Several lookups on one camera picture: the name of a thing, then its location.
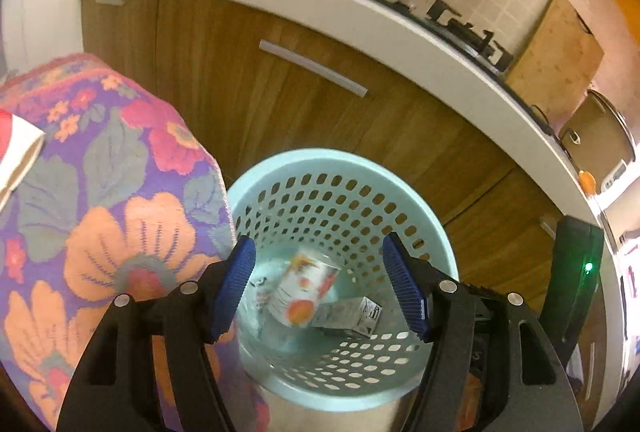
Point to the small orange fruit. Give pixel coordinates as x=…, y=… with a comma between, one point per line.
x=588, y=182

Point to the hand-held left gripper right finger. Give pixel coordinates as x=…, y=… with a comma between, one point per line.
x=407, y=292

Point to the beige rice cooker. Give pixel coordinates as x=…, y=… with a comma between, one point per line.
x=597, y=132

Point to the white can with orange print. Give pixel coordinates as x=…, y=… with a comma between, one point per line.
x=302, y=287

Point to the purple floral tablecloth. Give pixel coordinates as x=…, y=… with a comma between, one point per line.
x=115, y=192

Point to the small grey carton box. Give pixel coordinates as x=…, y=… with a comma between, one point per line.
x=350, y=314

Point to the orange wall cabinet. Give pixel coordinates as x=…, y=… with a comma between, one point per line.
x=617, y=2

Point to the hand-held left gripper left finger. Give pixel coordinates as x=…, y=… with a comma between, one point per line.
x=235, y=282

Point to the red and white paper cup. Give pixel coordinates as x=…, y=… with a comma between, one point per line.
x=17, y=147

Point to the wooden cutting board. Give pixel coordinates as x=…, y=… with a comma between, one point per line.
x=555, y=57

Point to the light blue perforated waste basket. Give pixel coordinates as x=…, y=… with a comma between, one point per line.
x=350, y=192

